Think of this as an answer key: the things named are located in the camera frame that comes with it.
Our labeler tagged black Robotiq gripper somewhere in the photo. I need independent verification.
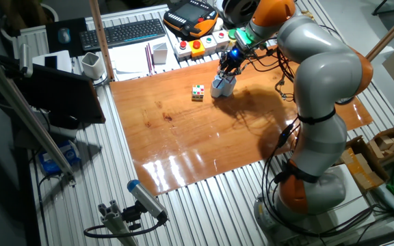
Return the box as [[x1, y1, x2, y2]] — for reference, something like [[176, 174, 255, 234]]
[[217, 46, 249, 83]]

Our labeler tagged white blue hexagonal pen holder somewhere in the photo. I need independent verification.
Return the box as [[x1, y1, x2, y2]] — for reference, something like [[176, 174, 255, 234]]
[[209, 74, 237, 99]]

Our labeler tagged white square pen cup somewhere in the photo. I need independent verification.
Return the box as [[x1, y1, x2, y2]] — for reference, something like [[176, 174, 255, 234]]
[[152, 42, 168, 65]]

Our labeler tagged white box small red button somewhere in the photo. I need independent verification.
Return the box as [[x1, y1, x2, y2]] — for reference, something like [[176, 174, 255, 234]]
[[212, 29, 231, 52]]

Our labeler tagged white box green button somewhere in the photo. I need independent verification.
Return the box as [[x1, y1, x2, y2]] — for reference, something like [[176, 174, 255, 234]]
[[200, 34, 218, 55]]

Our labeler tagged white Rubik's cube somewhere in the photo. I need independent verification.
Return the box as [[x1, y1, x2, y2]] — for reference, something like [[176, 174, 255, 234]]
[[192, 84, 205, 102]]

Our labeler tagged yellow box red button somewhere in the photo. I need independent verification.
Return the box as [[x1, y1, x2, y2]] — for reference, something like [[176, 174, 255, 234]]
[[188, 40, 206, 59]]

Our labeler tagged black round spool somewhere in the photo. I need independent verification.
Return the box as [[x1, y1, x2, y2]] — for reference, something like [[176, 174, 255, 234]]
[[222, 0, 261, 25]]

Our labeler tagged black orange teach pendant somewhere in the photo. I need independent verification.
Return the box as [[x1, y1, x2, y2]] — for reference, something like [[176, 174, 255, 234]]
[[163, 0, 220, 38]]

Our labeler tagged glossy wooden board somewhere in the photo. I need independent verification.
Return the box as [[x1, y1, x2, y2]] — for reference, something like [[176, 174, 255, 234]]
[[109, 51, 374, 196]]

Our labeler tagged white paper sheet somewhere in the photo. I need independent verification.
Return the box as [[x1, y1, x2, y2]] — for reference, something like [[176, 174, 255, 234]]
[[107, 42, 181, 82]]

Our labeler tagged black keyboard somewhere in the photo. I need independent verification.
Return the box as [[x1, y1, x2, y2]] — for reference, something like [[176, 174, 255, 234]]
[[79, 18, 167, 52]]

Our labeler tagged white rounded cup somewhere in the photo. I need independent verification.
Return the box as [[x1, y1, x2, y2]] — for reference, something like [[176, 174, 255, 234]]
[[81, 51, 105, 81]]

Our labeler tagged black mouse pad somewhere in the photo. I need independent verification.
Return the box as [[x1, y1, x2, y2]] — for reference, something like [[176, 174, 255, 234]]
[[45, 17, 88, 58]]

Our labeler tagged open brown cardboard box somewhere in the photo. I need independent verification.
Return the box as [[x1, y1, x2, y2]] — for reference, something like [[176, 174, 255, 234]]
[[340, 136, 389, 192]]

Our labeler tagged black flat monitor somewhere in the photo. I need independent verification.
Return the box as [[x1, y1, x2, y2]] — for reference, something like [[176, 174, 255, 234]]
[[12, 63, 107, 124]]

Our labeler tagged grey blue computer mouse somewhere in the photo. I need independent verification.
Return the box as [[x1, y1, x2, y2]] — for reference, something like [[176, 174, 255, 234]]
[[57, 27, 72, 44]]

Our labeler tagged cardboard box with wood blocks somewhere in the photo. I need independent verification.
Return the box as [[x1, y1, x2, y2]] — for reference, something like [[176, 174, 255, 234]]
[[357, 124, 394, 165]]

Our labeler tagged small black device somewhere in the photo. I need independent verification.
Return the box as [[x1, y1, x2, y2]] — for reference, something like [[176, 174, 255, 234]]
[[44, 55, 58, 69]]

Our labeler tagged white round pot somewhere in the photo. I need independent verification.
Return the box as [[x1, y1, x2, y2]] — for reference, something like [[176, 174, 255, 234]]
[[0, 2, 60, 42]]

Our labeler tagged blue plastic packet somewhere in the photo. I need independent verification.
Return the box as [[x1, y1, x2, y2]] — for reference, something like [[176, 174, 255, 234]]
[[38, 139, 81, 176]]

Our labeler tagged slanted aluminium bar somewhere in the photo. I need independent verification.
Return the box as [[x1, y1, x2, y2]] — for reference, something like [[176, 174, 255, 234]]
[[0, 47, 77, 186]]

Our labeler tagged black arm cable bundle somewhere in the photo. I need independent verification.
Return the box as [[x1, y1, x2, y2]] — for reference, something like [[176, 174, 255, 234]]
[[244, 44, 384, 240]]

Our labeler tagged wooden post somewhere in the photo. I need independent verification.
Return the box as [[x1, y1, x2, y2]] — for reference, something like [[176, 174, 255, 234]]
[[363, 2, 394, 64], [88, 0, 116, 82]]

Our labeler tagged grey camera blue end cap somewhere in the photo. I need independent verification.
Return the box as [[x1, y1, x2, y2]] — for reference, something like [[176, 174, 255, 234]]
[[127, 179, 169, 221]]

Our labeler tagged aluminium profile camera mount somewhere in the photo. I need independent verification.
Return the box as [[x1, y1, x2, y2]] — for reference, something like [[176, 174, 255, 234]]
[[97, 200, 140, 246]]

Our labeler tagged black camera cable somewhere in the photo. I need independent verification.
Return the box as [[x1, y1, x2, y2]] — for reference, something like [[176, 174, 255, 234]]
[[83, 218, 166, 239]]

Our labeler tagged grey slim camera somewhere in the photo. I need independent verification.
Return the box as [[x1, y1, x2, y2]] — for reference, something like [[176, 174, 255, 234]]
[[18, 43, 34, 78]]

